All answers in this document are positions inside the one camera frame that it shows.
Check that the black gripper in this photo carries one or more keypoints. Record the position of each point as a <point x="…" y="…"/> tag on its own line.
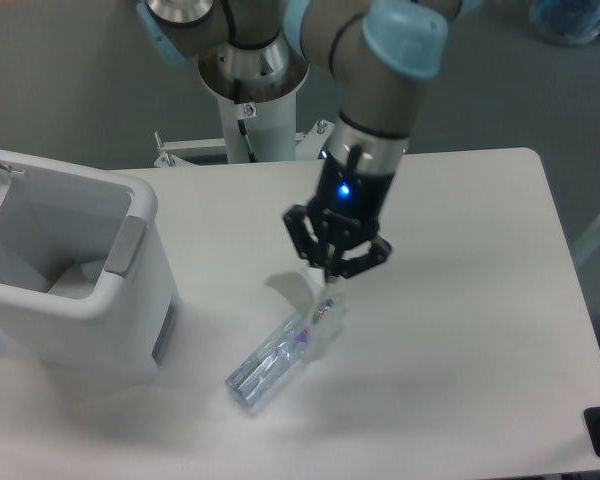
<point x="311" y="227"/>

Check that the white plastic packaging bag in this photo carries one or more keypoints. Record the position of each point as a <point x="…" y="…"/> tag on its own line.
<point x="320" y="301"/>

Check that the clear plastic water bottle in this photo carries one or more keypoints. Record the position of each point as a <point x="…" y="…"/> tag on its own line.
<point x="301" y="338"/>

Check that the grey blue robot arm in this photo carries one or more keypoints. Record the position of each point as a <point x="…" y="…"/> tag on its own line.
<point x="384" y="53"/>

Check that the white trash can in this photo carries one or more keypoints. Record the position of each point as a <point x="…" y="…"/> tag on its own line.
<point x="84" y="278"/>

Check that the blue plastic bag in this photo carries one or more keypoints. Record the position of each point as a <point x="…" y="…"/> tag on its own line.
<point x="565" y="23"/>

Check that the white metal base frame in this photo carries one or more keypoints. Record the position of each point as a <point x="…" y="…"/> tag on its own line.
<point x="309" y="145"/>

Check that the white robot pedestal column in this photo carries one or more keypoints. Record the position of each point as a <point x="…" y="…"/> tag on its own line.
<point x="256" y="93"/>

